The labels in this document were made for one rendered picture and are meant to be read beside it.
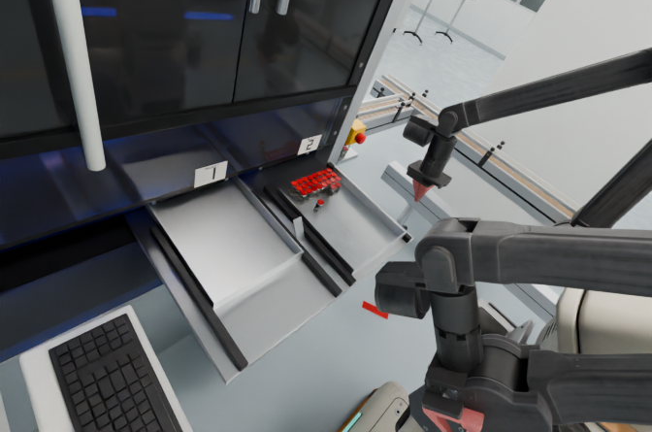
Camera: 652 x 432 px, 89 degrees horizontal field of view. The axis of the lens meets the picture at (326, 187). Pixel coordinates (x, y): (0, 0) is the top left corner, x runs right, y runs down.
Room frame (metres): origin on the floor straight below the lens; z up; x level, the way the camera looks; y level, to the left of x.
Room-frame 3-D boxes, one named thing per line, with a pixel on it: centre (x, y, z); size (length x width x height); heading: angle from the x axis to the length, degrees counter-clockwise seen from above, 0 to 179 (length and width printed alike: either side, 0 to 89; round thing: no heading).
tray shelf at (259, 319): (0.65, 0.05, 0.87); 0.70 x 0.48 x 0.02; 149
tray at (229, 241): (0.54, 0.20, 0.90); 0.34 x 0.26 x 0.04; 59
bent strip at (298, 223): (0.60, -0.02, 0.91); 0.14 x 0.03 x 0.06; 60
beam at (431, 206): (1.33, -0.99, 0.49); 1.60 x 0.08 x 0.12; 59
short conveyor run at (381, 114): (1.42, -0.03, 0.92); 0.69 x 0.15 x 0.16; 149
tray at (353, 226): (0.77, -0.08, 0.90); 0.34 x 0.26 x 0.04; 59
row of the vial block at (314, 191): (0.83, 0.02, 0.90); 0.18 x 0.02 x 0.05; 149
